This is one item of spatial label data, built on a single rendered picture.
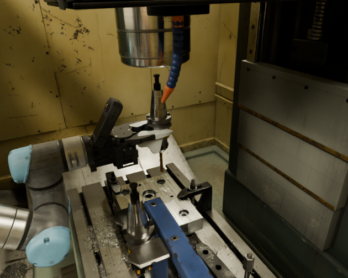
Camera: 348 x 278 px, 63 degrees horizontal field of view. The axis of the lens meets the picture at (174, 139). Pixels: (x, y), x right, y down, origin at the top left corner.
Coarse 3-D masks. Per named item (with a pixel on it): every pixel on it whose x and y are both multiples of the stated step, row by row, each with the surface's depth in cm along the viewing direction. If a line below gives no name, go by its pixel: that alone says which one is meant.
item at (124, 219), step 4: (124, 208) 62; (116, 212) 61; (120, 212) 61; (124, 212) 61; (116, 216) 60; (120, 216) 60; (124, 216) 60; (148, 216) 60; (116, 220) 59; (120, 220) 59; (124, 220) 59; (120, 224) 58
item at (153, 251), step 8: (152, 240) 54; (160, 240) 53; (136, 248) 52; (144, 248) 52; (152, 248) 52; (160, 248) 52; (136, 256) 50; (144, 256) 50; (152, 256) 50; (160, 256) 50; (168, 256) 50; (136, 264) 49; (144, 264) 49
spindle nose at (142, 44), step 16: (128, 16) 54; (144, 16) 53; (128, 32) 56; (144, 32) 55; (160, 32) 55; (128, 48) 57; (144, 48) 56; (160, 48) 56; (128, 64) 59; (144, 64) 57; (160, 64) 57
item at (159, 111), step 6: (156, 90) 66; (162, 90) 67; (156, 96) 67; (156, 102) 67; (150, 108) 69; (156, 108) 68; (162, 108) 68; (150, 114) 69; (156, 114) 68; (162, 114) 68
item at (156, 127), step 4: (148, 116) 71; (168, 116) 70; (148, 120) 69; (152, 120) 68; (156, 120) 68; (160, 120) 68; (164, 120) 68; (168, 120) 69; (148, 124) 72; (152, 124) 69; (156, 124) 68; (160, 124) 68; (164, 124) 69; (168, 124) 70; (152, 128) 69; (156, 128) 69; (160, 128) 69; (164, 128) 69
